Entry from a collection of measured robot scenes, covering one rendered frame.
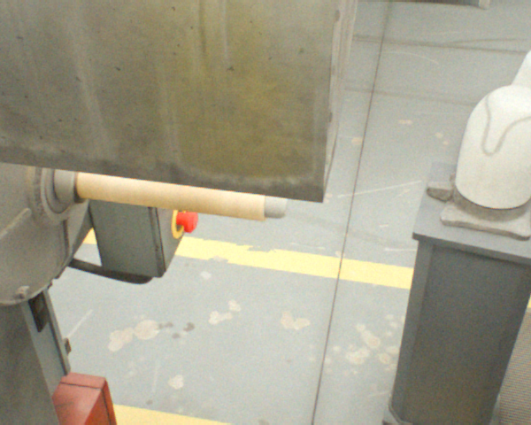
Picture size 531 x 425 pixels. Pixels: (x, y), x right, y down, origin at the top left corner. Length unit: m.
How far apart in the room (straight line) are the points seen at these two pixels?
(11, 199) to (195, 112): 0.28
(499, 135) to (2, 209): 0.99
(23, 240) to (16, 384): 0.43
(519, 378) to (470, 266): 0.71
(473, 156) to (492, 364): 0.54
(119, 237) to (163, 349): 1.17
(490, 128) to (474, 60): 2.36
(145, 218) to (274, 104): 0.60
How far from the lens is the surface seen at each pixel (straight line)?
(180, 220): 1.04
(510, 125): 1.38
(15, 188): 0.64
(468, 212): 1.49
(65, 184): 0.67
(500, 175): 1.42
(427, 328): 1.67
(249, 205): 0.62
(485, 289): 1.55
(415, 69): 3.59
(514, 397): 2.12
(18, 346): 1.05
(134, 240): 0.99
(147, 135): 0.42
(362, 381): 2.06
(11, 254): 0.66
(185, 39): 0.38
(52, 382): 1.25
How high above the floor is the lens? 1.65
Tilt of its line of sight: 39 degrees down
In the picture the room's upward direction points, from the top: straight up
